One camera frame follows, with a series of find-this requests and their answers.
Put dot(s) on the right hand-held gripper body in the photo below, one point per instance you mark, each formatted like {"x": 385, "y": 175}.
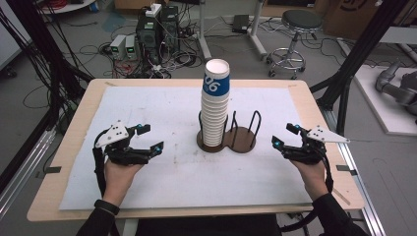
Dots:
{"x": 309, "y": 152}

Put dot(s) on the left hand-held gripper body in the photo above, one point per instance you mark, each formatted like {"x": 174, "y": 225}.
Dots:
{"x": 123, "y": 154}

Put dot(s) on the stack of white ribbed cups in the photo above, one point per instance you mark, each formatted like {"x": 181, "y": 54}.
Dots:
{"x": 213, "y": 124}

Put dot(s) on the blue label paper cup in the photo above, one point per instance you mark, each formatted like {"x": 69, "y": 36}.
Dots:
{"x": 216, "y": 86}

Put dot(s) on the person's left hand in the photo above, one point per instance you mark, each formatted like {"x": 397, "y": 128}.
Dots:
{"x": 118, "y": 178}

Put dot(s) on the person's right hand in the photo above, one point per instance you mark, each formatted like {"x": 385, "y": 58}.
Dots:
{"x": 313, "y": 178}

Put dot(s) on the black tape piece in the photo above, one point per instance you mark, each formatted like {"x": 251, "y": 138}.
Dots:
{"x": 345, "y": 169}
{"x": 52, "y": 170}

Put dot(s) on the black wristband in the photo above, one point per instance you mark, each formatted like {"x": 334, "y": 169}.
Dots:
{"x": 106, "y": 206}

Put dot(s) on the white platform board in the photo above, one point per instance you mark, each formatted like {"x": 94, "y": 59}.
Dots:
{"x": 377, "y": 108}

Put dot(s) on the grey bench power supply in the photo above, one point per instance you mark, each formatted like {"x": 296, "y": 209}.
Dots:
{"x": 117, "y": 46}
{"x": 131, "y": 47}

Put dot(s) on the black computer tower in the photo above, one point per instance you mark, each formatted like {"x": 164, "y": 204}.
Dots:
{"x": 169, "y": 29}
{"x": 149, "y": 36}

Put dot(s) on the person's dark clothing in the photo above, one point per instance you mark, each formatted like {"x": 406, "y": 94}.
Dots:
{"x": 209, "y": 227}

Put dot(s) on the white desk leg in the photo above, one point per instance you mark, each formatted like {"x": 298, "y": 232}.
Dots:
{"x": 257, "y": 32}
{"x": 203, "y": 32}

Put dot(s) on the black round stool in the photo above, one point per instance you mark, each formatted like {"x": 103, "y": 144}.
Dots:
{"x": 300, "y": 20}

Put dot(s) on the small black box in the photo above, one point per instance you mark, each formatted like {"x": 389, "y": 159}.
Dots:
{"x": 241, "y": 23}

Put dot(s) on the white power strip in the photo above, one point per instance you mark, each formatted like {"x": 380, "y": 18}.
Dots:
{"x": 153, "y": 10}

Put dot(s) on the large cardboard box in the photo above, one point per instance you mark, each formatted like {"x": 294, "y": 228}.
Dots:
{"x": 357, "y": 16}

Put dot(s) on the white round table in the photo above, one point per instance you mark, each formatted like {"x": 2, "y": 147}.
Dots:
{"x": 70, "y": 7}

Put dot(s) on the black frame post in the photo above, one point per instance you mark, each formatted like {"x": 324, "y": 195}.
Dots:
{"x": 357, "y": 55}

